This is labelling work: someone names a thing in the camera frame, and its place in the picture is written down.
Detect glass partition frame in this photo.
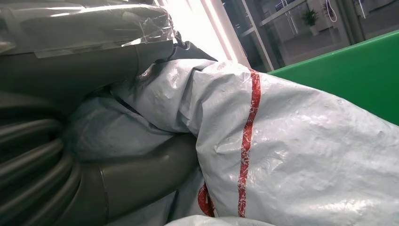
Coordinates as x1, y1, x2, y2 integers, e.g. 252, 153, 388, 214
199, 0, 399, 73

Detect potted green plant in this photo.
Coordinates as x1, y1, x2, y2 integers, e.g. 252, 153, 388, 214
301, 8, 320, 36

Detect green plastic crate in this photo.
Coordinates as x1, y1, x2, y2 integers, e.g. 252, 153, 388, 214
268, 29, 399, 127

